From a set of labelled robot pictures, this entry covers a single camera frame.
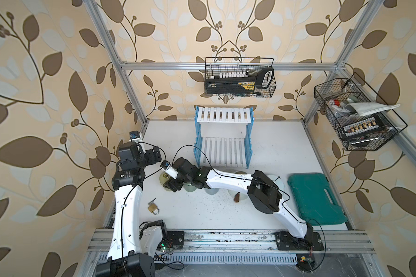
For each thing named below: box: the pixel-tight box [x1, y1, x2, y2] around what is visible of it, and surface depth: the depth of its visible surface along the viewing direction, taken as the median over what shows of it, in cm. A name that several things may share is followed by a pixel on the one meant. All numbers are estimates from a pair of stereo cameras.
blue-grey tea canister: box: [203, 187, 220, 196], surface depth 90 cm
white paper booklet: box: [343, 102, 401, 116], surface depth 63 cm
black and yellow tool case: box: [205, 67, 275, 95], surface depth 86 cm
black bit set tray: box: [342, 116, 388, 139], surface depth 68 cm
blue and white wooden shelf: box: [193, 105, 255, 169], surface depth 106 cm
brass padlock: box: [147, 202, 160, 216], surface depth 86 cm
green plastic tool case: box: [287, 173, 348, 226], surface depth 84 cm
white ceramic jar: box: [267, 174, 285, 198], surface depth 82 cm
